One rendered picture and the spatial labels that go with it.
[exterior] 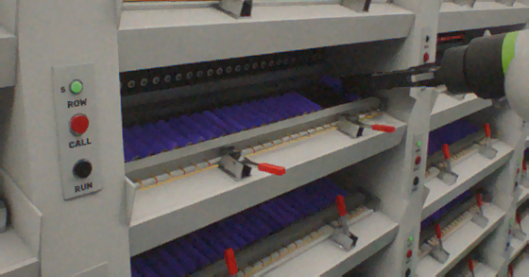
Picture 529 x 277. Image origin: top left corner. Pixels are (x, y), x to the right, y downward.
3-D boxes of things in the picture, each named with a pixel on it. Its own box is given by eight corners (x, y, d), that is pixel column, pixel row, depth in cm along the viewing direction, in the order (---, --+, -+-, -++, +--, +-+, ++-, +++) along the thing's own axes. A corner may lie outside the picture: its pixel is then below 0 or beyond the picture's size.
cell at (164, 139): (151, 132, 73) (181, 156, 69) (141, 135, 71) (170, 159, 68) (154, 121, 72) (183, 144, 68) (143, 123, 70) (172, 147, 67)
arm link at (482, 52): (519, 25, 80) (498, 27, 73) (528, 101, 81) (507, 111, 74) (479, 31, 84) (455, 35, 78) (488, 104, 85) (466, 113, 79)
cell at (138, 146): (126, 138, 70) (156, 163, 66) (114, 141, 68) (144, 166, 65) (127, 126, 69) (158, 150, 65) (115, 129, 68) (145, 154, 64)
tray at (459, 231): (500, 223, 160) (520, 185, 154) (406, 309, 117) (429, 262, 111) (441, 189, 171) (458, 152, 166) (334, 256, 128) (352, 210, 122)
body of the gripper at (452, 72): (467, 96, 78) (410, 101, 85) (487, 89, 85) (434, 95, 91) (460, 45, 78) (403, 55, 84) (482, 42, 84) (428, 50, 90)
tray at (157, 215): (400, 144, 100) (418, 98, 96) (123, 260, 57) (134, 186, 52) (318, 98, 111) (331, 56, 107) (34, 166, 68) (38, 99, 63)
